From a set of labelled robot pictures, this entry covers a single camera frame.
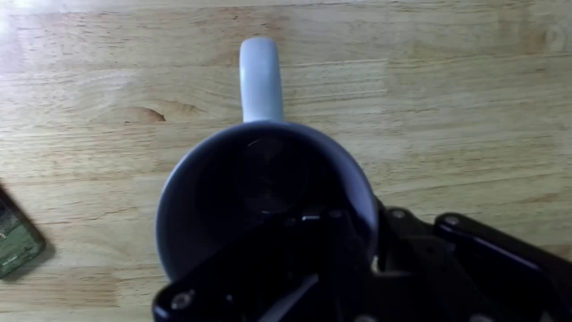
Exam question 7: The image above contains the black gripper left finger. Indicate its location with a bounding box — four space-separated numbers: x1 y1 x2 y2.
150 204 384 322

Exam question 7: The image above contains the green gold flat device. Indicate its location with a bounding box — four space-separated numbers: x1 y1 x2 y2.
0 184 48 281

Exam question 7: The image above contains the white ceramic mug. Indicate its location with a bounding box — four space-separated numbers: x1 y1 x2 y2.
152 34 381 284

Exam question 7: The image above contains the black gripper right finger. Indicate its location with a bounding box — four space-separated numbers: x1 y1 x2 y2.
373 204 572 322

